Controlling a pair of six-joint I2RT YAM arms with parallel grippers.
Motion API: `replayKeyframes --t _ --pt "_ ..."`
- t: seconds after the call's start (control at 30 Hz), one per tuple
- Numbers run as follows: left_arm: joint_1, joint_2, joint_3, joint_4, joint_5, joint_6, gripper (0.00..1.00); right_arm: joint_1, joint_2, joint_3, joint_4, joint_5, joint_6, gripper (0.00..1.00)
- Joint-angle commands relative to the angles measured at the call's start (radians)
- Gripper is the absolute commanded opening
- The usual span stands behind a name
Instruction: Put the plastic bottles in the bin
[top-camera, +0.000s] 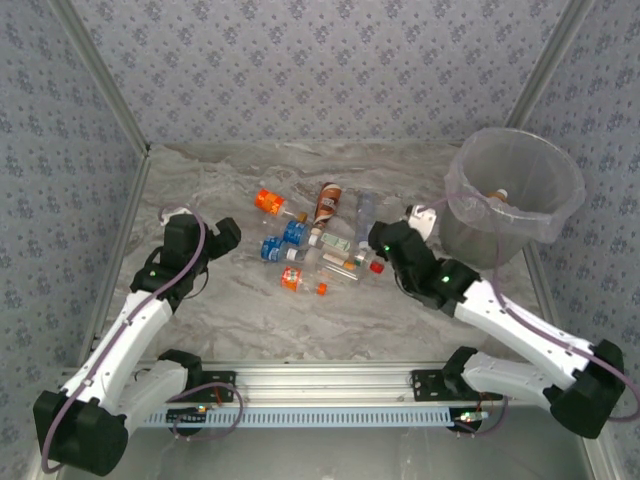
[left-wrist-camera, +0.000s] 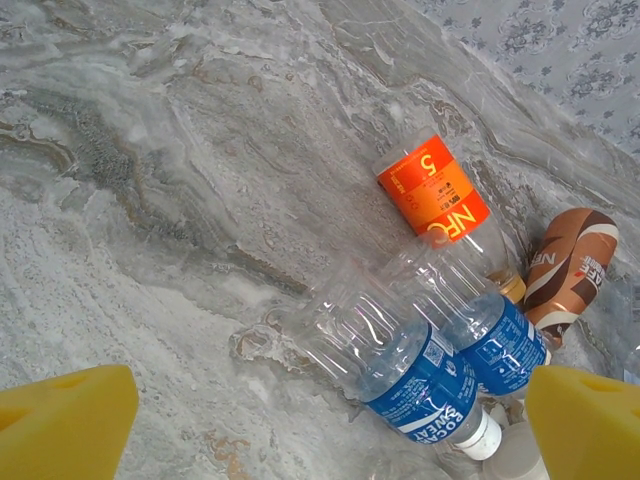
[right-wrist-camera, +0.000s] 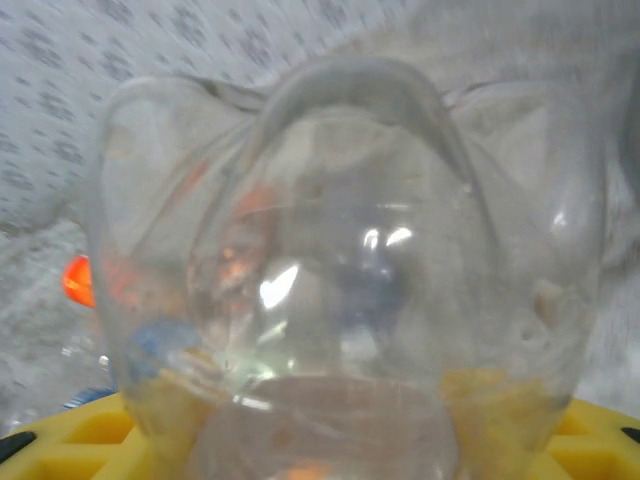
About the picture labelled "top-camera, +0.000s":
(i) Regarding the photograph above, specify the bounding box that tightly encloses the clear plastic water bottle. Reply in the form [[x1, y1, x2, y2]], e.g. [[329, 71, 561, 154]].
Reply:
[[355, 192, 377, 251]]

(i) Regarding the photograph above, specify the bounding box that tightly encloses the green label plastic bottle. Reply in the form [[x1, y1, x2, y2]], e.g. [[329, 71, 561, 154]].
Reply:
[[318, 231, 352, 253]]

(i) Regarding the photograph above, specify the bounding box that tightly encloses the blue label plastic bottle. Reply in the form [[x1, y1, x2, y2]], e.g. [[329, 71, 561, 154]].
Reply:
[[259, 236, 309, 263], [282, 219, 321, 247]]

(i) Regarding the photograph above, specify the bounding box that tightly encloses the orange label bottle tan cap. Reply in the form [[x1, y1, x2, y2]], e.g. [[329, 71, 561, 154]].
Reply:
[[253, 188, 309, 224]]

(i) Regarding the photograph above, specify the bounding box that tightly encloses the brown drink bottle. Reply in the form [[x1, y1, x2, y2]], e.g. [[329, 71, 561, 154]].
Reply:
[[313, 181, 344, 236]]

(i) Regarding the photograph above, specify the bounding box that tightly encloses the translucent grey bin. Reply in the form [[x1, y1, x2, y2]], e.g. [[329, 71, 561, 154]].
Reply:
[[438, 127, 587, 271]]

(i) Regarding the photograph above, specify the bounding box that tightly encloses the clear plastic bin liner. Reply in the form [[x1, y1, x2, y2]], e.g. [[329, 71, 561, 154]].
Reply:
[[444, 127, 587, 245]]

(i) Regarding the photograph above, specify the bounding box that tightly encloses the aluminium table edge profile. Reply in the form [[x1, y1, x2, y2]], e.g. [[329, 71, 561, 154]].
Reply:
[[519, 247, 571, 351], [74, 144, 154, 374]]

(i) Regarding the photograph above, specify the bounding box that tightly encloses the plain clear plastic bottle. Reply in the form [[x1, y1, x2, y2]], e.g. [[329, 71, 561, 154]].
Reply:
[[317, 267, 362, 289]]

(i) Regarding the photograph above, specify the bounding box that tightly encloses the black mounting plate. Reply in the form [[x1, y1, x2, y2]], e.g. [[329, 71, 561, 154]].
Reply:
[[410, 368, 451, 403], [198, 368, 238, 402]]

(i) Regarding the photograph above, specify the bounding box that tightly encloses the small circuit board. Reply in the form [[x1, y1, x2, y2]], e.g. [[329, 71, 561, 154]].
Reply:
[[166, 405, 210, 425], [452, 409, 490, 427]]

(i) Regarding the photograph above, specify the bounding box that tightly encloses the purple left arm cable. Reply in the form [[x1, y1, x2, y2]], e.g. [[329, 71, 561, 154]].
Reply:
[[39, 202, 207, 474]]

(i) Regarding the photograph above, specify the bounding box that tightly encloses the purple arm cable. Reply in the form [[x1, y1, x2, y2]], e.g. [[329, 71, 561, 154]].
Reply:
[[39, 202, 207, 474], [424, 192, 640, 424]]

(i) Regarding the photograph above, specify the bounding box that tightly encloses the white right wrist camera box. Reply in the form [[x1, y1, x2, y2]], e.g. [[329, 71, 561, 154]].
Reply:
[[405, 203, 440, 241]]

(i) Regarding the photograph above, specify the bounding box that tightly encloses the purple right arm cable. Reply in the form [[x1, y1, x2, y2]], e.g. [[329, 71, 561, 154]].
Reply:
[[424, 192, 640, 424]]

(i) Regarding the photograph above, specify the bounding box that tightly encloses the aluminium mounting rail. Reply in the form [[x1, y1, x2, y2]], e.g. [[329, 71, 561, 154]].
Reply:
[[132, 360, 506, 407]]

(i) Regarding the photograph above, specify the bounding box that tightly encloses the purple looped cable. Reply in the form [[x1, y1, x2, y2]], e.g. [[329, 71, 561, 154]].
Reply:
[[455, 394, 511, 437], [164, 382, 245, 442]]

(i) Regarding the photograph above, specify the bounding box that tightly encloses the white slotted cable duct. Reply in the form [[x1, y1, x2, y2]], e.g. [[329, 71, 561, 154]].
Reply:
[[142, 405, 454, 429]]

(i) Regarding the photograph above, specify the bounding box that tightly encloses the aluminium frame post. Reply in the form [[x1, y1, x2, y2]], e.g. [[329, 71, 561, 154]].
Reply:
[[504, 0, 599, 130], [47, 0, 152, 157]]

